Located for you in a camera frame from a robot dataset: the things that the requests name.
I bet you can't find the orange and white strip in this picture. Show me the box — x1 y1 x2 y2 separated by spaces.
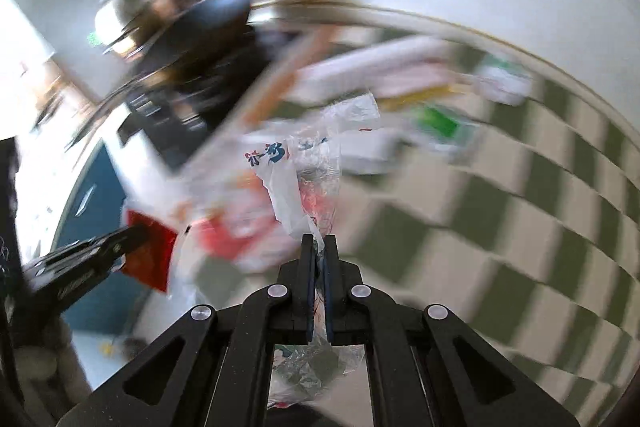
244 26 337 125

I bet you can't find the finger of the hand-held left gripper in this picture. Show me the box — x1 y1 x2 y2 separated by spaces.
22 225 151 304

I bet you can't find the clear printed plastic wrapper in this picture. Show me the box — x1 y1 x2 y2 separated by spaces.
244 91 382 409

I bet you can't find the long white box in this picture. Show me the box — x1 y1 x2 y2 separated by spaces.
294 36 453 104

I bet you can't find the white and green packet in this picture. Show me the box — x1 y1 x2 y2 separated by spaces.
474 57 535 106

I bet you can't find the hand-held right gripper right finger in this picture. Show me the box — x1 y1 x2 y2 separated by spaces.
323 234 582 427

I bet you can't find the person in dark clothes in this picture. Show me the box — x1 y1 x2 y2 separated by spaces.
120 0 273 170

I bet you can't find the blue cabinet door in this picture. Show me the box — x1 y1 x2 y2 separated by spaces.
54 141 151 339

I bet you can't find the green and white checkered cloth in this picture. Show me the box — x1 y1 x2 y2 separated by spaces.
195 32 640 408

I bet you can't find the white and red plastic bag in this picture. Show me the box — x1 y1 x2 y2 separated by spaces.
169 167 301 299

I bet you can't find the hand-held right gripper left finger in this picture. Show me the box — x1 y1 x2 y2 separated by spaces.
57 233 321 427

